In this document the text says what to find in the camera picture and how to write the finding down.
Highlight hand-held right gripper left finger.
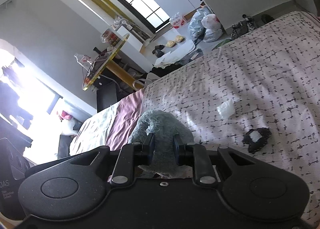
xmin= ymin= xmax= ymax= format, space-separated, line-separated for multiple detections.
xmin=64 ymin=132 xmax=156 ymax=185

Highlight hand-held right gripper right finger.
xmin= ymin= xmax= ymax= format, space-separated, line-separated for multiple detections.
xmin=173 ymin=134 xmax=266 ymax=185

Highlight blue-grey plush toy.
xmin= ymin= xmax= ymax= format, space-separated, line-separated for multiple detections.
xmin=128 ymin=110 xmax=195 ymax=180

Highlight black cloth pouch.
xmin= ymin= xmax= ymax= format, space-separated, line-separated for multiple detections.
xmin=242 ymin=127 xmax=273 ymax=154

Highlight pink blanket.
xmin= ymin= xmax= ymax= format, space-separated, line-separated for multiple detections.
xmin=106 ymin=91 xmax=145 ymax=151

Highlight white quilt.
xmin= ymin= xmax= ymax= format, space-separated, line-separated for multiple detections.
xmin=69 ymin=107 xmax=123 ymax=156

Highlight black cabinet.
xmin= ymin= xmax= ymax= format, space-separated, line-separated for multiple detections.
xmin=96 ymin=83 xmax=118 ymax=114

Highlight red cloth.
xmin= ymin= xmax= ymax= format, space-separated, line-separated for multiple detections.
xmin=57 ymin=110 xmax=73 ymax=121

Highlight white floor mat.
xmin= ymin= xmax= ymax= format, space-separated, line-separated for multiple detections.
xmin=153 ymin=40 xmax=196 ymax=68

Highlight black-patterned white bedsheet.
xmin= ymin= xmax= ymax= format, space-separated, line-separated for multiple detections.
xmin=139 ymin=11 xmax=320 ymax=229

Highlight round yellow-edged table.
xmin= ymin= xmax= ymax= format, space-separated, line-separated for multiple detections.
xmin=82 ymin=33 xmax=146 ymax=92

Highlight clear water bottle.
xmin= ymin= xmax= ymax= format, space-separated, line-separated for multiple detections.
xmin=73 ymin=53 xmax=95 ymax=69

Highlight red snack bag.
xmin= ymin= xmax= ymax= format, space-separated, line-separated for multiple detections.
xmin=100 ymin=29 xmax=123 ymax=46

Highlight clear plastic bag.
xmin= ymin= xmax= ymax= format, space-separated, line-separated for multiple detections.
xmin=203 ymin=28 xmax=223 ymax=43

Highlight grey-blue plastic bag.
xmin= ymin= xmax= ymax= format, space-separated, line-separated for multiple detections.
xmin=187 ymin=7 xmax=211 ymax=40

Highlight pack of water bottles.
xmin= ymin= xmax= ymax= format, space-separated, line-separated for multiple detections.
xmin=169 ymin=12 xmax=187 ymax=29

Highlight white red-print plastic bag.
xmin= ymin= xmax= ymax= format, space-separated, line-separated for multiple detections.
xmin=201 ymin=14 xmax=222 ymax=31

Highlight dark shoes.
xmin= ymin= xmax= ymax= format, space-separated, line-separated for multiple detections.
xmin=230 ymin=14 xmax=258 ymax=40

